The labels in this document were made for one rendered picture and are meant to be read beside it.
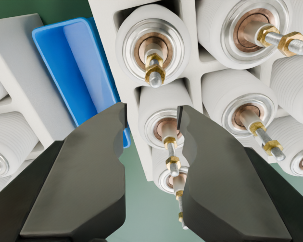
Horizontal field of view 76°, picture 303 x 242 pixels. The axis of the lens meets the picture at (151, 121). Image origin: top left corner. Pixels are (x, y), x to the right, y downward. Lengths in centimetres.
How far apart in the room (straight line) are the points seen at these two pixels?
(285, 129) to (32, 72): 49
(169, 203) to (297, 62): 69
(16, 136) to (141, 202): 59
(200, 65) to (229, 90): 7
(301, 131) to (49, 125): 47
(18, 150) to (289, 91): 46
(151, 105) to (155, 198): 61
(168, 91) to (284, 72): 19
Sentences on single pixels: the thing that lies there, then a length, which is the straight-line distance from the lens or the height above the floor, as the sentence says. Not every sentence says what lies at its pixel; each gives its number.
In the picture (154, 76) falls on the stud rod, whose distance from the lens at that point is 16.
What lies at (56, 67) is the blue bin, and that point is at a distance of 46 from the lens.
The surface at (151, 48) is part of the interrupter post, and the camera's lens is 23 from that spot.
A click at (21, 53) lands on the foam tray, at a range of 44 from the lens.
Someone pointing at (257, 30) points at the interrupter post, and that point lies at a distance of 24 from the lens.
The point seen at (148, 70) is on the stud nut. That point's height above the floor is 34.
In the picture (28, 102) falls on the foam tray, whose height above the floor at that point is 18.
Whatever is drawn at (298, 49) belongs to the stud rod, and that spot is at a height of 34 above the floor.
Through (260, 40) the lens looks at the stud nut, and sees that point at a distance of 24.
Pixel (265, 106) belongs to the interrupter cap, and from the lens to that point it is 32.
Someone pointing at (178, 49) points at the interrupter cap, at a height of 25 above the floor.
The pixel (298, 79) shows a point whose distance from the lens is 36.
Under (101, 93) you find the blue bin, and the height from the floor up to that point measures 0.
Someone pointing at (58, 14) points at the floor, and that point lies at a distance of 54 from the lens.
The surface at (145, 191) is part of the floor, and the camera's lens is 82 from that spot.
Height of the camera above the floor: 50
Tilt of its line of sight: 57 degrees down
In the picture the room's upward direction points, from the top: 179 degrees clockwise
